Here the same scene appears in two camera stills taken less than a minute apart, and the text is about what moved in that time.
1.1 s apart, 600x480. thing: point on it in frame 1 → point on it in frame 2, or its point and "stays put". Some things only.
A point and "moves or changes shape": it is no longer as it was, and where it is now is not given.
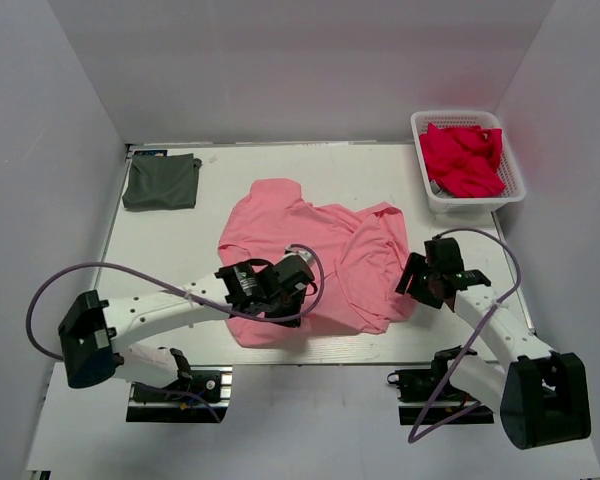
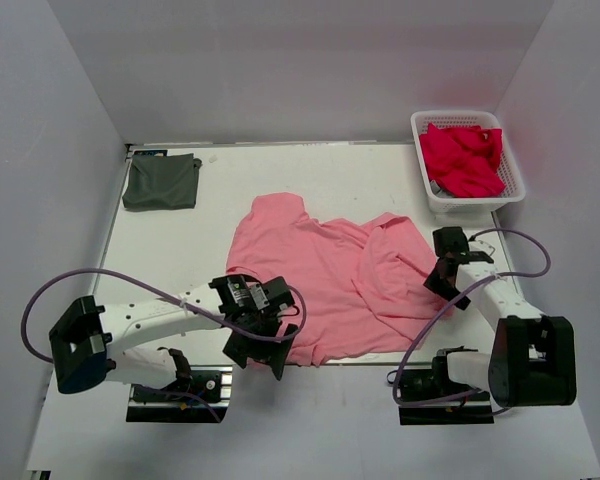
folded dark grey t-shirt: x=161 y=182 stays put
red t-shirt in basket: x=464 y=161 stays put
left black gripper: x=299 y=301 → x=274 y=354
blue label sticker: x=149 y=152 stays put
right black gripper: x=415 y=261 → x=435 y=284
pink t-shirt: x=361 y=253 moves or changes shape
